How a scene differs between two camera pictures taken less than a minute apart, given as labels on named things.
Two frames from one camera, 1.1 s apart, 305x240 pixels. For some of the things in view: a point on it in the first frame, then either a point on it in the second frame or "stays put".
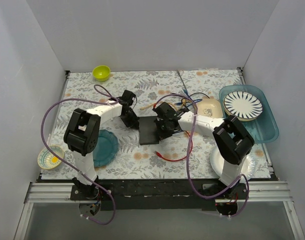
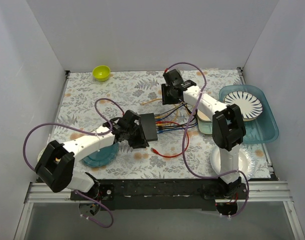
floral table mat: x=155 y=124 stays put
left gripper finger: x=127 y=119 → x=137 y=138
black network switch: x=148 y=134 stays put
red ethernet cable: x=158 y=154 → x=155 y=151
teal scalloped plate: x=107 y=149 stays put
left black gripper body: x=130 y=120 → x=138 y=136
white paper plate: x=217 y=163 stays put
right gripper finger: x=165 y=131 → x=171 y=95
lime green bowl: x=101 y=73 stays put
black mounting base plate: x=158 y=194 stays put
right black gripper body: x=163 y=127 → x=166 y=94
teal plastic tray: x=263 y=128 stays put
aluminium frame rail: x=269 y=191 stays put
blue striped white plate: x=243 y=106 stays put
